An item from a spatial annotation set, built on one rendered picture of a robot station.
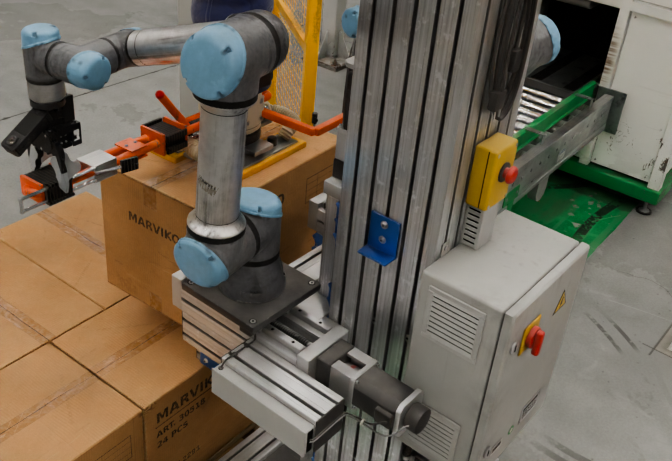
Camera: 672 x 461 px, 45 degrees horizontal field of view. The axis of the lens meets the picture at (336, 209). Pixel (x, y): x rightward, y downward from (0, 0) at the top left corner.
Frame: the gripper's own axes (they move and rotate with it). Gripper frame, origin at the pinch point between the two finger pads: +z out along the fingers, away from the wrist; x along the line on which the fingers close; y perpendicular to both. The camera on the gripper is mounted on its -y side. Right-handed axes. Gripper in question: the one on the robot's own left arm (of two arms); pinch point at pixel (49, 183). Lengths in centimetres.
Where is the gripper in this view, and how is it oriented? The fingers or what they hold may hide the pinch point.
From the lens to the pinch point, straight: 191.0
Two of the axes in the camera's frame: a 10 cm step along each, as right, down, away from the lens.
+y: 5.8, -3.9, 7.1
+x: -8.1, -3.6, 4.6
